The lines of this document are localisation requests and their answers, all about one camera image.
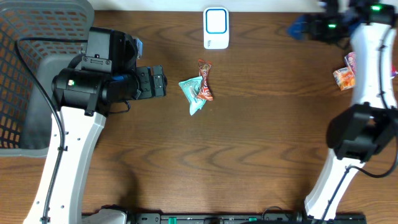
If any teal wrapper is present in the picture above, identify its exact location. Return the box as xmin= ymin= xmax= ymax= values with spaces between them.
xmin=178 ymin=76 xmax=206 ymax=116

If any red purple snack bag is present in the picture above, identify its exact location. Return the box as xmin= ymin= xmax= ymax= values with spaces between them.
xmin=344 ymin=52 xmax=397 ymax=78

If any orange tissue pack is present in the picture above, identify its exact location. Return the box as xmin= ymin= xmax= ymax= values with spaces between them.
xmin=333 ymin=67 xmax=355 ymax=91

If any brown orange candy bar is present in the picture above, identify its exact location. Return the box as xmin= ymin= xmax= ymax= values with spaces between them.
xmin=197 ymin=59 xmax=213 ymax=101

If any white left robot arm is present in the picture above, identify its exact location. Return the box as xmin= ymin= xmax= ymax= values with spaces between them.
xmin=25 ymin=27 xmax=167 ymax=223

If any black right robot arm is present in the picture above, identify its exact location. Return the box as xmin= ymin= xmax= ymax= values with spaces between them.
xmin=287 ymin=0 xmax=397 ymax=223

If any white barcode scanner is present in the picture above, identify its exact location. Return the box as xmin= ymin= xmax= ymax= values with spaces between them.
xmin=203 ymin=7 xmax=229 ymax=50

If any dark grey plastic basket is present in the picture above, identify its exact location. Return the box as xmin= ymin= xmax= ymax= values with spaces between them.
xmin=1 ymin=0 xmax=95 ymax=158

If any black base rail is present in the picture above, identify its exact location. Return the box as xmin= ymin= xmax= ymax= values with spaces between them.
xmin=82 ymin=212 xmax=368 ymax=224

